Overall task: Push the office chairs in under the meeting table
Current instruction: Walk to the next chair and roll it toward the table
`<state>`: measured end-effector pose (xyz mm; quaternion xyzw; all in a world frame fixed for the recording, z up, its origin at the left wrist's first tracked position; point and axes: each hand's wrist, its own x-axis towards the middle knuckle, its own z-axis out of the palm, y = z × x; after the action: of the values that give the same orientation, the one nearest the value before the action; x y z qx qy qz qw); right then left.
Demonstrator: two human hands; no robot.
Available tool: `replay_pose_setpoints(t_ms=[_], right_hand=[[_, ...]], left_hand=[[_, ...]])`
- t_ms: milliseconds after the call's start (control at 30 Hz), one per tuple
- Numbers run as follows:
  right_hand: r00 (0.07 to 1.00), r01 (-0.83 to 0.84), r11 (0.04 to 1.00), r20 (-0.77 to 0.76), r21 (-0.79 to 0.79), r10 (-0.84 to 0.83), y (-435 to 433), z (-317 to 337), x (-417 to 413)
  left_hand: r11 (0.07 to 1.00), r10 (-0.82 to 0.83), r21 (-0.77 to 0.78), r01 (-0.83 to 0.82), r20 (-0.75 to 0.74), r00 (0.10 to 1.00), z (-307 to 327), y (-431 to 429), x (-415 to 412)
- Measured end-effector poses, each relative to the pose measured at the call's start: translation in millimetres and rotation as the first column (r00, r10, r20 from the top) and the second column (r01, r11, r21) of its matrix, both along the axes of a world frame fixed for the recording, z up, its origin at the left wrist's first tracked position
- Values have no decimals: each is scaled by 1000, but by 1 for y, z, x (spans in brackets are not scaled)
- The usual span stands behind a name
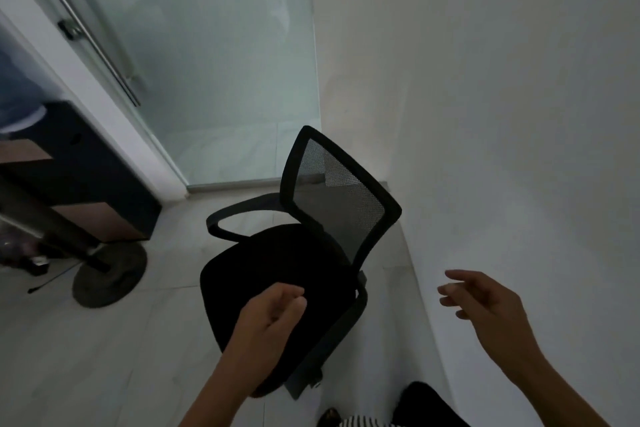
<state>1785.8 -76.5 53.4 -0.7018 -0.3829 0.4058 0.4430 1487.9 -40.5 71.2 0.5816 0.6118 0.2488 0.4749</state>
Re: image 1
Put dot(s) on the person's right hand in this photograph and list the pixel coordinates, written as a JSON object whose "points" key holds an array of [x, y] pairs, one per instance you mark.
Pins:
{"points": [[500, 326]]}

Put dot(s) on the blue rounded container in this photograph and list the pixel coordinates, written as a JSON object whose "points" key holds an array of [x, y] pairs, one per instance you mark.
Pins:
{"points": [[17, 91]]}

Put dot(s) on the frosted glass door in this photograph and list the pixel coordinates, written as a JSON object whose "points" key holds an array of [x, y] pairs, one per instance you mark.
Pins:
{"points": [[225, 66]]}

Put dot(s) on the person's black trousers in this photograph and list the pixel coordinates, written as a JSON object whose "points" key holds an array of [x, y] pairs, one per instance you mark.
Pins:
{"points": [[430, 406]]}

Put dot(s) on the person's striped shirt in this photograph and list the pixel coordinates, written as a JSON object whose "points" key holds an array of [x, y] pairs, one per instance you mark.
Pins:
{"points": [[365, 422]]}

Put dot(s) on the person's left forearm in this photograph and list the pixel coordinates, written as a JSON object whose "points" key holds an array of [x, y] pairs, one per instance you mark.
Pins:
{"points": [[220, 401]]}

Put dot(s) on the person's left hand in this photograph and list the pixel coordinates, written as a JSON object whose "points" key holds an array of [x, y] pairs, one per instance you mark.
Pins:
{"points": [[265, 336]]}

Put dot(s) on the person's right forearm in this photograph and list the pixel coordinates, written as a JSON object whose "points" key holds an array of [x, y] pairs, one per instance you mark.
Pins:
{"points": [[555, 396]]}

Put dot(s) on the floor stand round base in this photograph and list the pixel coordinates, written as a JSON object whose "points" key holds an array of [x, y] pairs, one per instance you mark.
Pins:
{"points": [[110, 274]]}

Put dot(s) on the black mesh office chair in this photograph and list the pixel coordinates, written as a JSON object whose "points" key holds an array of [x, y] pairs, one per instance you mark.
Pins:
{"points": [[270, 261]]}

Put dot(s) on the person's left black shoe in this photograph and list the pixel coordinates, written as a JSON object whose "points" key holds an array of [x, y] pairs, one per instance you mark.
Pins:
{"points": [[330, 416]]}

